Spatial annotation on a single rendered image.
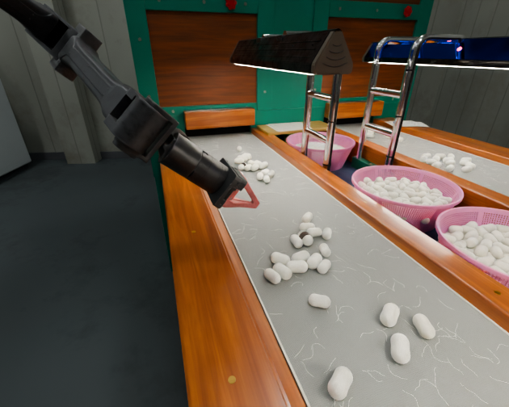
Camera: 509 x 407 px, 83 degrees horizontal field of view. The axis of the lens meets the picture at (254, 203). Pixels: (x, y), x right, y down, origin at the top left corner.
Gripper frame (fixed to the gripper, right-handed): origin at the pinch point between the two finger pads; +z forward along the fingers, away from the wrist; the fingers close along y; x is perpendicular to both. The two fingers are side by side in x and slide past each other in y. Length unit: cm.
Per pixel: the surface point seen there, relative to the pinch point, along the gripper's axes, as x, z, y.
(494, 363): -6.9, 18.9, -36.0
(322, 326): 4.4, 6.0, -24.5
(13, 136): 133, -81, 289
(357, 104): -54, 56, 74
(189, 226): 12.0, -6.4, 3.4
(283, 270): 3.9, 3.7, -14.1
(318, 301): 2.7, 5.7, -21.5
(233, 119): -10, 11, 74
